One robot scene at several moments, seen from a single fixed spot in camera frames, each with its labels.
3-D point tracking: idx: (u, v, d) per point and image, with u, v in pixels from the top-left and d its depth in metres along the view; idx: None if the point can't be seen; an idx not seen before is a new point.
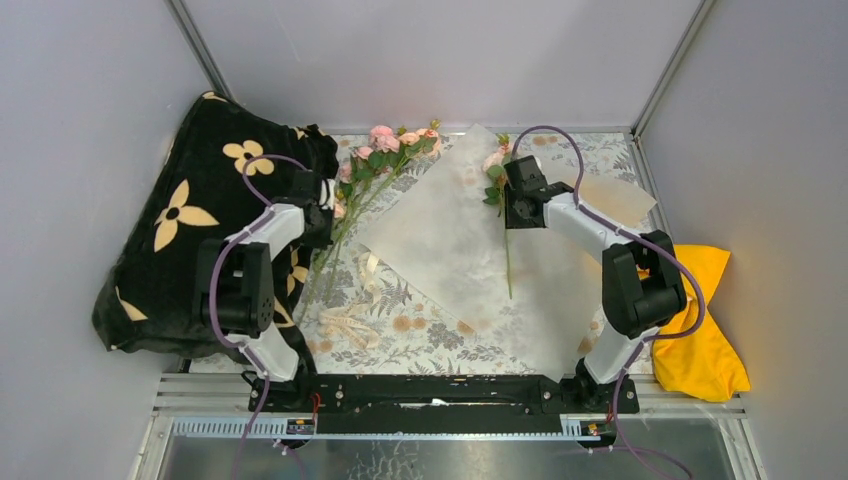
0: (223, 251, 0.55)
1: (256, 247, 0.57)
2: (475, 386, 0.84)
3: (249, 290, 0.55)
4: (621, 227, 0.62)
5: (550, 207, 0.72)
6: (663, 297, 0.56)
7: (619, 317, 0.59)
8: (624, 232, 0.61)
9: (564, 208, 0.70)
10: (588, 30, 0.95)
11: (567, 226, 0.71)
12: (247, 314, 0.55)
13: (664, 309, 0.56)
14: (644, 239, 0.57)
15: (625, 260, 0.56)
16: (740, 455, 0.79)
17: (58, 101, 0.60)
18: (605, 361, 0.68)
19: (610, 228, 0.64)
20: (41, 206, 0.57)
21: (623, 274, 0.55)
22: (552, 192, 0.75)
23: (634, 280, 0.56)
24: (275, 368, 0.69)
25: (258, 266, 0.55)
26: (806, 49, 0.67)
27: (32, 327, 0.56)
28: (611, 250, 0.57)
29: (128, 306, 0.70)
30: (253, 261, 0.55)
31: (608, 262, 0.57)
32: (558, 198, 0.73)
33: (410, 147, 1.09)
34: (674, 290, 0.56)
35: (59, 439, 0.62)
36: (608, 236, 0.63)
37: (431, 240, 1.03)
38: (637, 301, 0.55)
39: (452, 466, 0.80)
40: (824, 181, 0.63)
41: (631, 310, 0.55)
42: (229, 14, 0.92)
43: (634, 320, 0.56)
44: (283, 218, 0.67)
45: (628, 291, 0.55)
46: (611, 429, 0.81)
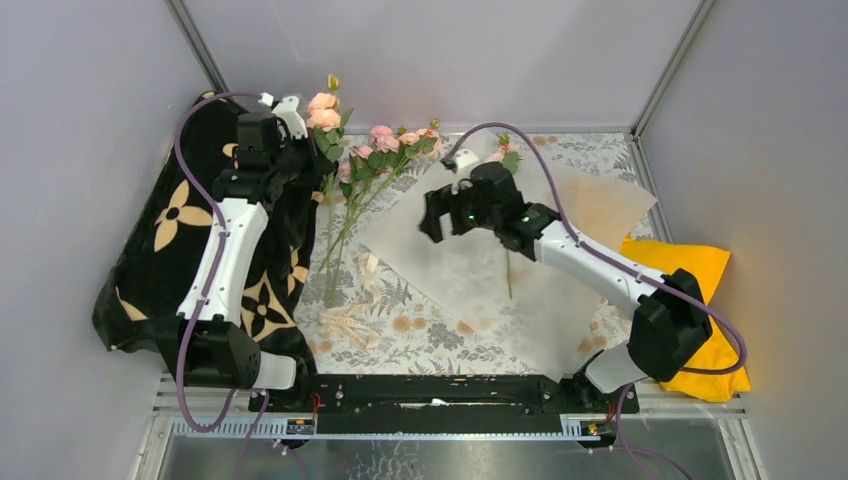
0: (182, 340, 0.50)
1: (218, 327, 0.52)
2: (475, 386, 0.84)
3: (225, 364, 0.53)
4: (643, 273, 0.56)
5: (542, 245, 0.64)
6: (691, 335, 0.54)
7: (649, 363, 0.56)
8: (648, 280, 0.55)
9: (562, 246, 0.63)
10: (587, 30, 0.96)
11: (565, 264, 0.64)
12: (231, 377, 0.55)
13: (693, 344, 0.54)
14: (671, 287, 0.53)
15: (661, 316, 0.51)
16: (741, 455, 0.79)
17: (59, 101, 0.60)
18: (615, 376, 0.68)
19: (628, 273, 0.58)
20: (41, 204, 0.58)
21: (660, 332, 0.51)
22: (536, 221, 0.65)
23: (669, 333, 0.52)
24: (276, 382, 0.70)
25: (227, 351, 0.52)
26: (805, 49, 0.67)
27: (31, 326, 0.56)
28: (641, 307, 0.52)
29: (127, 305, 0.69)
30: (219, 347, 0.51)
31: (642, 321, 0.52)
32: (550, 233, 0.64)
33: (410, 148, 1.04)
34: (702, 326, 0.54)
35: (59, 439, 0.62)
36: (628, 283, 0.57)
37: (431, 240, 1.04)
38: (676, 352, 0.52)
39: (452, 466, 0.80)
40: (824, 180, 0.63)
41: (671, 362, 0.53)
42: (229, 13, 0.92)
43: (672, 368, 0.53)
44: (238, 237, 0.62)
45: (667, 345, 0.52)
46: (611, 429, 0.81)
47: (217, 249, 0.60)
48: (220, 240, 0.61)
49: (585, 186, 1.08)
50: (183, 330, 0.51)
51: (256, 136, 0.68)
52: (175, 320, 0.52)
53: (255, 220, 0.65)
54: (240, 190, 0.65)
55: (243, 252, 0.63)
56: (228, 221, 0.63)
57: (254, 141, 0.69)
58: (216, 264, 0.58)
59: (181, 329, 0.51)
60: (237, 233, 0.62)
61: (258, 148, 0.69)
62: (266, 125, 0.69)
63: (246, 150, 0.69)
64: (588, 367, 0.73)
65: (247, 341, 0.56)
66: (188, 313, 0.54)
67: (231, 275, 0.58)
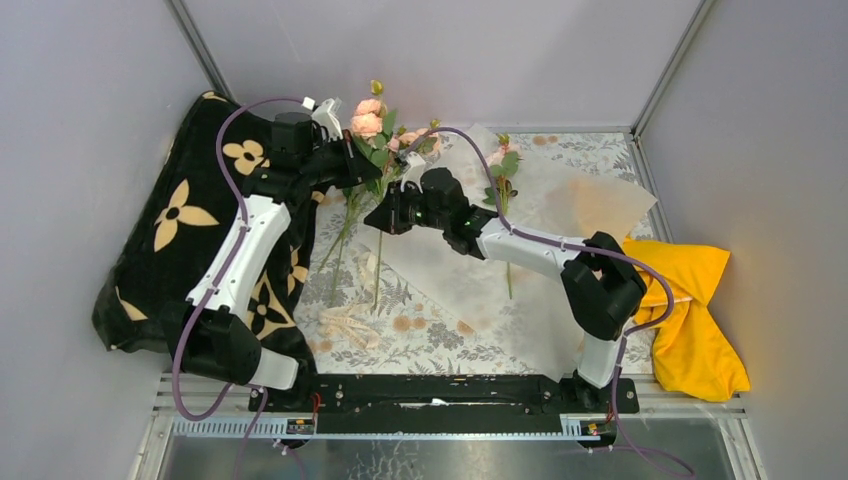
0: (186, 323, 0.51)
1: (222, 317, 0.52)
2: (475, 386, 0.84)
3: (221, 356, 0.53)
4: (565, 241, 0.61)
5: (484, 241, 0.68)
6: (626, 290, 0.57)
7: (594, 326, 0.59)
8: (571, 246, 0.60)
9: (498, 237, 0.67)
10: (587, 30, 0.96)
11: (506, 254, 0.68)
12: (225, 372, 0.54)
13: (631, 299, 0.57)
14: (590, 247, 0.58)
15: (584, 275, 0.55)
16: (741, 455, 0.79)
17: (58, 101, 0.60)
18: (598, 364, 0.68)
19: (554, 246, 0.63)
20: (41, 204, 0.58)
21: (588, 288, 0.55)
22: (478, 223, 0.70)
23: (600, 290, 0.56)
24: (271, 382, 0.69)
25: (225, 344, 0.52)
26: (806, 49, 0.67)
27: (31, 326, 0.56)
28: (567, 269, 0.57)
29: (128, 305, 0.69)
30: (220, 335, 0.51)
31: (569, 282, 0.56)
32: (488, 228, 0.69)
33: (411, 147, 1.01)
34: (635, 281, 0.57)
35: (59, 438, 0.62)
36: (555, 254, 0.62)
37: (432, 240, 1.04)
38: (609, 306, 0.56)
39: (452, 466, 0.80)
40: (823, 180, 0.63)
41: (606, 316, 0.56)
42: (230, 13, 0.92)
43: (612, 323, 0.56)
44: (257, 235, 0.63)
45: (597, 299, 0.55)
46: (611, 429, 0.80)
47: (235, 241, 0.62)
48: (239, 234, 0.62)
49: (586, 186, 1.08)
50: (189, 315, 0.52)
51: (289, 139, 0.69)
52: (183, 305, 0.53)
53: (277, 220, 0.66)
54: (267, 189, 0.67)
55: (261, 248, 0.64)
56: (250, 216, 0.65)
57: (287, 144, 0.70)
58: (233, 255, 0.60)
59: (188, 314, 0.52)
60: (258, 229, 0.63)
61: (289, 149, 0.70)
62: (301, 128, 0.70)
63: (277, 151, 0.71)
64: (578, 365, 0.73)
65: (248, 337, 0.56)
66: (197, 299, 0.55)
67: (242, 268, 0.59)
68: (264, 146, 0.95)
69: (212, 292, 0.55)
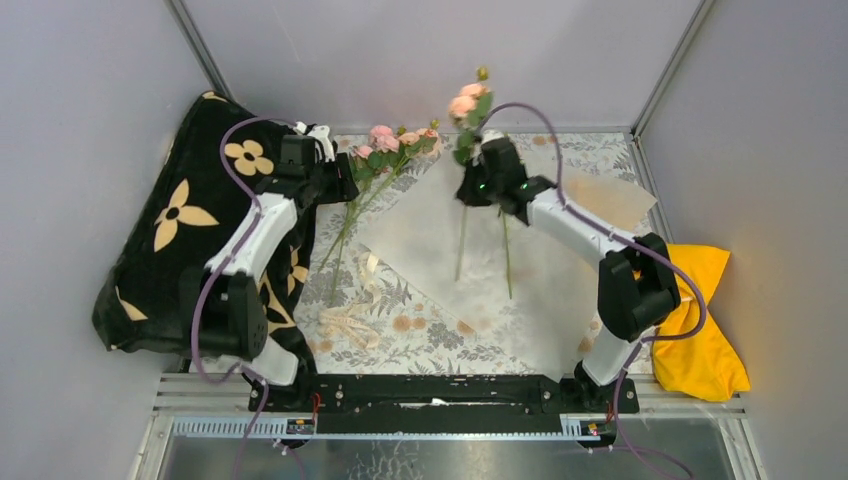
0: (203, 285, 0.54)
1: (237, 279, 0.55)
2: (475, 386, 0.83)
3: (234, 322, 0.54)
4: (615, 232, 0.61)
5: (534, 206, 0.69)
6: (659, 298, 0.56)
7: (617, 322, 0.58)
8: (619, 238, 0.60)
9: (550, 208, 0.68)
10: (587, 31, 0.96)
11: (553, 226, 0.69)
12: (236, 343, 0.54)
13: (663, 307, 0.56)
14: (638, 245, 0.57)
15: (623, 267, 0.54)
16: (741, 455, 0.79)
17: (58, 101, 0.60)
18: (606, 363, 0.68)
19: (601, 232, 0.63)
20: (41, 204, 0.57)
21: (622, 283, 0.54)
22: (535, 189, 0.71)
23: (632, 288, 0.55)
24: (274, 374, 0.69)
25: (241, 306, 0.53)
26: (806, 49, 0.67)
27: (31, 326, 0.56)
28: (607, 259, 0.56)
29: (127, 305, 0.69)
30: (234, 296, 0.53)
31: (606, 271, 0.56)
32: (542, 197, 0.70)
33: (410, 147, 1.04)
34: (670, 291, 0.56)
35: (59, 438, 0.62)
36: (601, 241, 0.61)
37: (432, 240, 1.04)
38: (637, 308, 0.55)
39: (452, 466, 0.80)
40: (824, 180, 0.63)
41: (631, 317, 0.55)
42: (229, 12, 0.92)
43: (633, 325, 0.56)
44: (269, 221, 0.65)
45: (628, 297, 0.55)
46: (611, 429, 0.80)
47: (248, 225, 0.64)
48: (253, 219, 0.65)
49: (586, 186, 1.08)
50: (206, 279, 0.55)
51: (297, 153, 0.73)
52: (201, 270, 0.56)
53: (287, 213, 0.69)
54: (279, 190, 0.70)
55: (272, 235, 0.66)
56: (265, 204, 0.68)
57: (295, 156, 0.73)
58: (248, 234, 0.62)
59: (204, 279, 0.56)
60: (270, 217, 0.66)
61: (296, 163, 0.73)
62: (307, 143, 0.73)
63: (285, 164, 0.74)
64: (583, 359, 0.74)
65: (259, 309, 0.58)
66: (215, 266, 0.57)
67: (259, 244, 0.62)
68: (263, 147, 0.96)
69: (228, 260, 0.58)
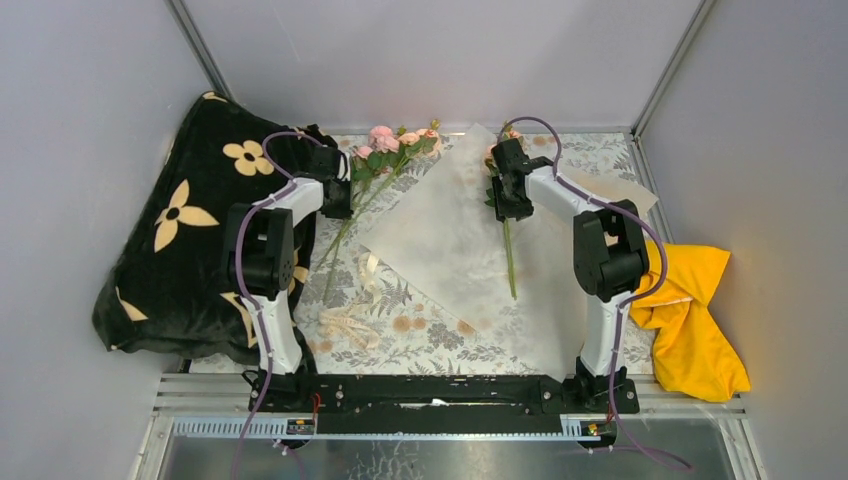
0: (250, 213, 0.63)
1: (279, 213, 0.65)
2: (475, 386, 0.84)
3: (272, 251, 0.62)
4: (592, 197, 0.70)
5: (530, 178, 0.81)
6: (627, 262, 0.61)
7: (587, 280, 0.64)
8: (595, 201, 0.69)
9: (544, 180, 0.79)
10: (588, 31, 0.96)
11: (546, 196, 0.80)
12: (270, 274, 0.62)
13: (630, 268, 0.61)
14: (614, 207, 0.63)
15: (594, 224, 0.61)
16: (740, 456, 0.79)
17: (57, 102, 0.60)
18: (594, 346, 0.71)
19: (582, 198, 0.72)
20: (40, 204, 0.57)
21: (590, 237, 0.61)
22: (534, 165, 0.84)
23: (601, 245, 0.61)
24: (281, 354, 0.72)
25: (280, 234, 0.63)
26: (806, 50, 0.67)
27: (30, 326, 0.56)
28: (582, 217, 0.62)
29: (128, 306, 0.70)
30: (277, 225, 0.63)
31: (578, 227, 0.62)
32: (538, 171, 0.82)
33: (410, 147, 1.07)
34: (637, 254, 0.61)
35: (58, 438, 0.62)
36: (580, 204, 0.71)
37: (432, 240, 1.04)
38: (604, 264, 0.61)
39: (453, 466, 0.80)
40: (824, 180, 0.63)
41: (597, 271, 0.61)
42: (230, 12, 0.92)
43: (599, 280, 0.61)
44: (304, 190, 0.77)
45: (595, 251, 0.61)
46: (611, 430, 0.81)
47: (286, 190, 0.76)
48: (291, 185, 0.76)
49: (586, 186, 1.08)
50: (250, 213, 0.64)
51: (327, 158, 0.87)
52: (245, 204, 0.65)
53: (316, 194, 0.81)
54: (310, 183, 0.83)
55: (304, 203, 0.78)
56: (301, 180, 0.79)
57: (324, 160, 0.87)
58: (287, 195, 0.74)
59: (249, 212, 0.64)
60: (305, 187, 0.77)
61: (325, 166, 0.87)
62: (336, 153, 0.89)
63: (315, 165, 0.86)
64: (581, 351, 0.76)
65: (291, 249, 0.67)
66: None
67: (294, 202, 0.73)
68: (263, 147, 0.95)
69: (270, 203, 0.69)
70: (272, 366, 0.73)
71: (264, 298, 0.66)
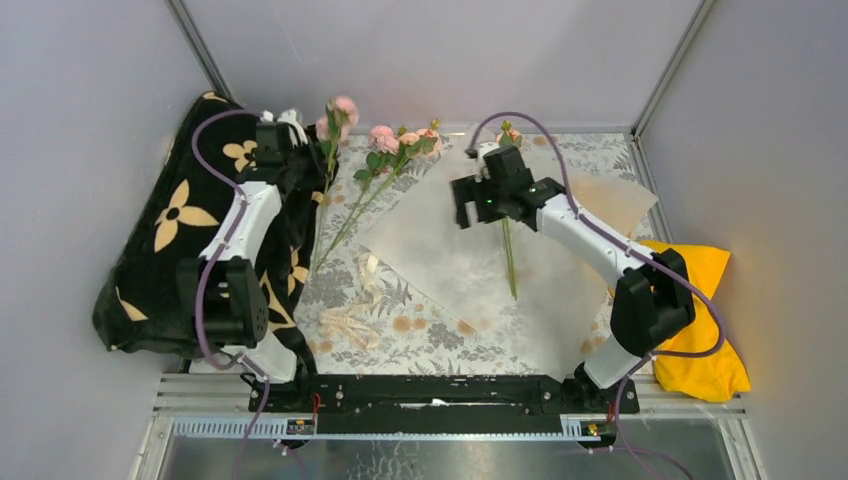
0: (202, 273, 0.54)
1: (236, 264, 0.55)
2: (475, 386, 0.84)
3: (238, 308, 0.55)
4: (631, 248, 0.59)
5: (544, 213, 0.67)
6: (673, 316, 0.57)
7: (629, 338, 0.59)
8: (636, 255, 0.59)
9: (563, 217, 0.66)
10: (588, 31, 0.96)
11: (564, 234, 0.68)
12: (242, 329, 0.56)
13: (674, 323, 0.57)
14: (658, 263, 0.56)
15: (641, 288, 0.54)
16: (741, 456, 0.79)
17: (58, 103, 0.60)
18: (609, 368, 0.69)
19: (618, 246, 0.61)
20: (41, 203, 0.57)
21: (639, 304, 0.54)
22: (544, 193, 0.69)
23: (648, 308, 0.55)
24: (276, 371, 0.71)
25: (240, 289, 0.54)
26: (806, 50, 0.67)
27: (31, 325, 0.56)
28: (626, 277, 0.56)
29: (128, 306, 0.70)
30: (235, 280, 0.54)
31: (623, 290, 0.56)
32: (553, 203, 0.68)
33: (410, 147, 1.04)
34: (685, 309, 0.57)
35: (59, 438, 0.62)
36: (617, 255, 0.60)
37: (432, 240, 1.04)
38: (651, 326, 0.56)
39: (453, 466, 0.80)
40: (824, 180, 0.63)
41: (646, 335, 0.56)
42: (229, 13, 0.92)
43: (648, 342, 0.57)
44: (257, 208, 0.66)
45: (644, 316, 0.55)
46: (611, 430, 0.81)
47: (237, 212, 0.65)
48: (241, 207, 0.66)
49: (586, 186, 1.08)
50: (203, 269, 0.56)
51: (272, 138, 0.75)
52: (197, 259, 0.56)
53: (272, 198, 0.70)
54: (258, 178, 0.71)
55: (262, 219, 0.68)
56: (249, 192, 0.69)
57: (269, 142, 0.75)
58: (238, 219, 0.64)
59: (201, 269, 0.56)
60: (257, 204, 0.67)
61: (273, 147, 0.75)
62: (280, 127, 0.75)
63: (261, 150, 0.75)
64: (587, 360, 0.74)
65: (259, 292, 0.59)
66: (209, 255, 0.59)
67: (250, 231, 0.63)
68: None
69: (222, 247, 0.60)
70: (269, 381, 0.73)
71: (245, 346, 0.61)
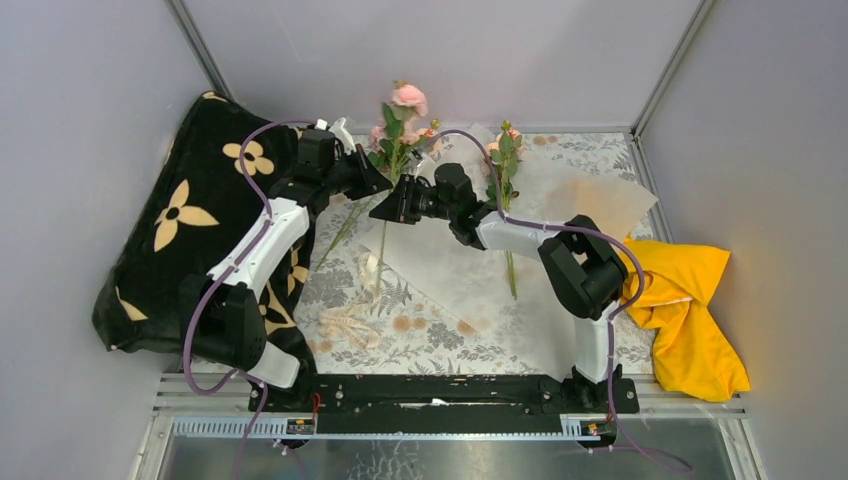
0: (203, 295, 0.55)
1: (238, 292, 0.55)
2: (475, 386, 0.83)
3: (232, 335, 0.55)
4: (546, 223, 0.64)
5: (481, 229, 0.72)
6: (606, 273, 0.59)
7: (573, 306, 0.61)
8: (551, 228, 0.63)
9: (495, 225, 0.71)
10: (587, 31, 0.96)
11: (504, 242, 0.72)
12: (233, 353, 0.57)
13: (611, 280, 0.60)
14: (570, 226, 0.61)
15: (559, 249, 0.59)
16: (741, 456, 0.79)
17: (57, 102, 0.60)
18: (593, 356, 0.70)
19: (537, 227, 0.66)
20: (41, 203, 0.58)
21: (563, 265, 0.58)
22: (480, 214, 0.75)
23: (574, 267, 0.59)
24: (275, 376, 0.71)
25: (238, 320, 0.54)
26: (806, 49, 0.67)
27: (32, 325, 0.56)
28: (545, 246, 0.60)
29: (128, 306, 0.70)
30: (231, 312, 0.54)
31: (546, 257, 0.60)
32: (486, 219, 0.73)
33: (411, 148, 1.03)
34: (613, 262, 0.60)
35: (59, 438, 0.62)
36: (538, 235, 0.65)
37: (432, 240, 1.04)
38: (585, 285, 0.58)
39: (453, 466, 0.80)
40: (824, 180, 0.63)
41: (583, 293, 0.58)
42: (229, 12, 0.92)
43: (589, 301, 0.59)
44: (277, 230, 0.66)
45: (574, 275, 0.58)
46: (611, 430, 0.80)
47: (257, 232, 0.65)
48: (262, 226, 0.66)
49: (586, 186, 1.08)
50: (206, 289, 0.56)
51: (313, 154, 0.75)
52: (203, 278, 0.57)
53: (297, 219, 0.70)
54: (292, 195, 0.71)
55: (280, 242, 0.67)
56: (276, 210, 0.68)
57: (310, 157, 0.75)
58: (255, 242, 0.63)
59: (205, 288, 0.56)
60: (280, 225, 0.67)
61: (313, 164, 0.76)
62: (324, 142, 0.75)
63: (302, 164, 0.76)
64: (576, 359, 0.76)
65: (257, 323, 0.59)
66: (216, 275, 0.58)
67: (262, 256, 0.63)
68: (263, 147, 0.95)
69: (232, 268, 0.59)
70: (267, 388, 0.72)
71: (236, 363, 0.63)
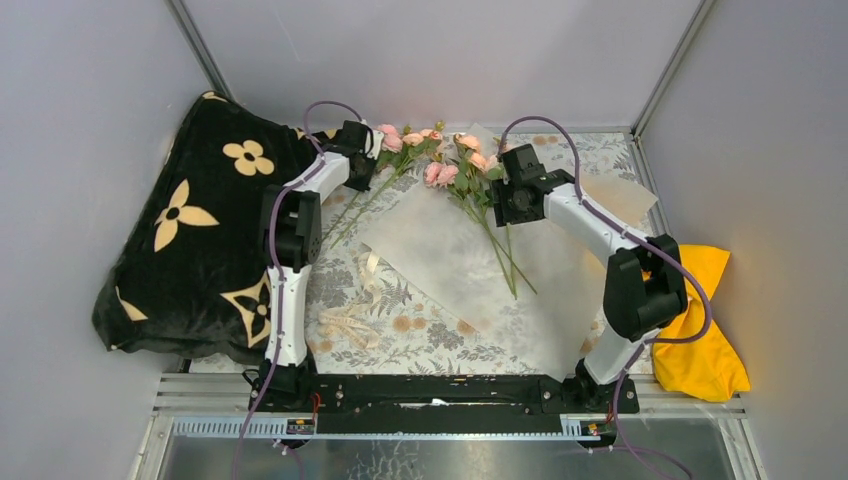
0: (282, 193, 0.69)
1: (308, 197, 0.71)
2: (475, 386, 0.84)
3: (303, 229, 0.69)
4: (627, 230, 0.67)
5: (550, 199, 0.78)
6: (665, 302, 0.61)
7: (621, 321, 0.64)
8: (630, 236, 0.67)
9: (567, 203, 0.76)
10: (588, 31, 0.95)
11: (565, 218, 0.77)
12: (300, 249, 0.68)
13: (668, 309, 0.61)
14: (649, 245, 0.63)
15: (630, 264, 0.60)
16: (740, 456, 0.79)
17: (56, 102, 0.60)
18: (606, 361, 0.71)
19: (615, 230, 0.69)
20: (41, 204, 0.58)
21: (628, 280, 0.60)
22: (554, 182, 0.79)
23: (639, 287, 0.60)
24: (289, 340, 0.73)
25: (308, 213, 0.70)
26: (806, 50, 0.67)
27: (31, 325, 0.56)
28: (617, 256, 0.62)
29: (128, 306, 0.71)
30: (305, 209, 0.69)
31: (614, 267, 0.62)
32: (559, 191, 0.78)
33: (414, 148, 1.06)
34: (676, 295, 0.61)
35: (58, 438, 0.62)
36: (613, 237, 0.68)
37: (431, 239, 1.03)
38: (641, 307, 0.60)
39: (452, 466, 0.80)
40: (824, 180, 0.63)
41: (635, 315, 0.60)
42: (229, 12, 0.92)
43: (636, 323, 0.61)
44: (330, 168, 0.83)
45: (634, 294, 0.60)
46: (611, 429, 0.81)
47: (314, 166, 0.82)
48: (320, 163, 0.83)
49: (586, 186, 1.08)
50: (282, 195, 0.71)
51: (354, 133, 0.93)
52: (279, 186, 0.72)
53: (343, 167, 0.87)
54: (338, 150, 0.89)
55: (331, 179, 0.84)
56: (328, 156, 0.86)
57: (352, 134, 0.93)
58: (315, 171, 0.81)
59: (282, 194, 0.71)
60: (333, 165, 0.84)
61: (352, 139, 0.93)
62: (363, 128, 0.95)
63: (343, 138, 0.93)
64: (587, 355, 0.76)
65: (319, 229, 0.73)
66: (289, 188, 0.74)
67: (323, 180, 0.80)
68: (263, 147, 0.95)
69: (299, 185, 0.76)
70: (276, 356, 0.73)
71: (289, 271, 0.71)
